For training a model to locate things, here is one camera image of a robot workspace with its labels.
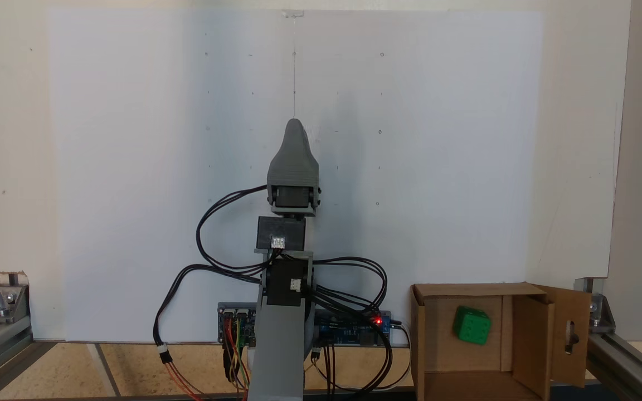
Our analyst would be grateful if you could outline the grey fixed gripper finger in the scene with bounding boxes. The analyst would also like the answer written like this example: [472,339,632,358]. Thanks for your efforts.
[267,118,320,187]

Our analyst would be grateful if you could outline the green die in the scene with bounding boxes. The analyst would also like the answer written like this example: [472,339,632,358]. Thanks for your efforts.
[453,305,492,345]

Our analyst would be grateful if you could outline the white paper sheet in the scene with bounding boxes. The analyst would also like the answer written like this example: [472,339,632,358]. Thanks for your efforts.
[293,8,543,341]
[47,8,297,342]

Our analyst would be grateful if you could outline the blue circuit board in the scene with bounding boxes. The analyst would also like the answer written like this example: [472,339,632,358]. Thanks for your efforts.
[315,310,392,346]

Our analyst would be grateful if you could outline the open cardboard box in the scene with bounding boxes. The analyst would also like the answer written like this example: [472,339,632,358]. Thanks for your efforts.
[410,282,592,401]

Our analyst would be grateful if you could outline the black motor cable loop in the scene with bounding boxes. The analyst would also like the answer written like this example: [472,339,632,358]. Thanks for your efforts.
[195,185,270,275]

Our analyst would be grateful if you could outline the black motor cable bundle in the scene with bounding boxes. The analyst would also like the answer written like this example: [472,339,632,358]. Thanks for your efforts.
[305,256,394,394]

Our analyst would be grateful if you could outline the circuit board with jumper wires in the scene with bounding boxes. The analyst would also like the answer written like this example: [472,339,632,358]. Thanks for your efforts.
[218,303,258,346]

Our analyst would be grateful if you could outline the green jumper wire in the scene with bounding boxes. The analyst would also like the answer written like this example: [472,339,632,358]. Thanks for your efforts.
[235,319,248,390]

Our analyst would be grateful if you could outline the yellow jumper wire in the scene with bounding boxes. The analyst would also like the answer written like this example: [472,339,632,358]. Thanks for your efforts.
[231,334,246,393]

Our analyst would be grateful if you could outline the long black cable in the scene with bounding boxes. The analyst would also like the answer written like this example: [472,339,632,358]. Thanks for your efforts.
[153,263,266,364]

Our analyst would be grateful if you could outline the orange jumper wire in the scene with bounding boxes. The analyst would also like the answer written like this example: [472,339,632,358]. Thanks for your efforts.
[163,359,203,401]

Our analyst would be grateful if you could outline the metal corner bracket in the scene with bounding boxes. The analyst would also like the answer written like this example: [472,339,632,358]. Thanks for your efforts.
[574,277,616,334]
[0,284,31,324]

